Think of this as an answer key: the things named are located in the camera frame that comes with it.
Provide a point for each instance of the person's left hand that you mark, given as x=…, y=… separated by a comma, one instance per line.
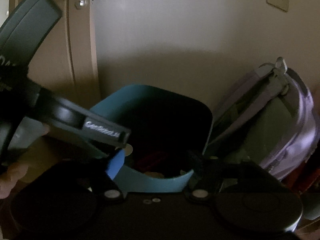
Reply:
x=31, y=163

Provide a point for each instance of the beige wooden door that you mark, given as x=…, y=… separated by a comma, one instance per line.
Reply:
x=66, y=61

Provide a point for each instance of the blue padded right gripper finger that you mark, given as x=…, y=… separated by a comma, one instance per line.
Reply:
x=115, y=164

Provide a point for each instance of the dark teal trash bin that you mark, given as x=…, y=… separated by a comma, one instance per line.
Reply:
x=169, y=132

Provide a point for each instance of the purple grey backpack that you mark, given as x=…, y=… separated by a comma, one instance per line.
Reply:
x=268, y=117

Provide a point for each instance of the red black backpack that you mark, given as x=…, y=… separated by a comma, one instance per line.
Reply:
x=304, y=176

